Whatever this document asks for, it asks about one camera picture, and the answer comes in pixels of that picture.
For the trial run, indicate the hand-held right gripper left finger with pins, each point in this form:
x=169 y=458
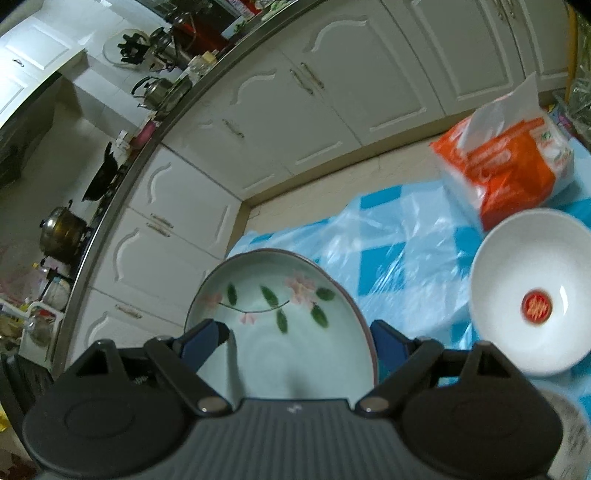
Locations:
x=205 y=344

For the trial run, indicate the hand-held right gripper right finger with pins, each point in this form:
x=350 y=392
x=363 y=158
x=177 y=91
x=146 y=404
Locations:
x=388 y=346

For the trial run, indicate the pale green floral plate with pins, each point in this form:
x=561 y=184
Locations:
x=277 y=355

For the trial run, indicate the blue checked plastic tablecloth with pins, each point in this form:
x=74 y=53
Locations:
x=406 y=258

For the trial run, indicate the white bowl with red print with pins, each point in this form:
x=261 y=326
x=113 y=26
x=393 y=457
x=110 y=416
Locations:
x=508 y=277

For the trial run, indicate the cluttered white rack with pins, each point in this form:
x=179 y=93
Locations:
x=32 y=323

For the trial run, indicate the steel stock pot with lid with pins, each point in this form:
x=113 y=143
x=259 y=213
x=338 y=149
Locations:
x=60 y=230

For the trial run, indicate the black wok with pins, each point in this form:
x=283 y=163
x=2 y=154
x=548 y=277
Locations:
x=99 y=180

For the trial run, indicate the dark kitchen countertop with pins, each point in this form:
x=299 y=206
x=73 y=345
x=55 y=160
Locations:
x=142 y=154

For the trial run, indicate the orange and white tissue pack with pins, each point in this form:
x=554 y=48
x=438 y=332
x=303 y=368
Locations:
x=508 y=170

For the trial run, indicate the steel kettle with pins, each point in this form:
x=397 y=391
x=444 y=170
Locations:
x=154 y=90

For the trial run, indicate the white kitchen base cabinets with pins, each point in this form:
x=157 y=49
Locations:
x=323 y=92

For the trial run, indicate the glass jar with yellow lid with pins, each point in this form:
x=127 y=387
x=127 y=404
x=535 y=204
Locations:
x=201 y=64

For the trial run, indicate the steel teapot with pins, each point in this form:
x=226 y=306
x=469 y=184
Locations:
x=168 y=48

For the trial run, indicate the black knife set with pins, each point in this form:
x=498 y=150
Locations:
x=131 y=46

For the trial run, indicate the clear plastic bag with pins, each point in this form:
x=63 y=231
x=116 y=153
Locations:
x=579 y=106

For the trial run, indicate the red box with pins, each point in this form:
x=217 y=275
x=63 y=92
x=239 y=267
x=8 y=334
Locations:
x=203 y=34

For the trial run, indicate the white wall cabinet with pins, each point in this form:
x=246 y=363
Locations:
x=27 y=55

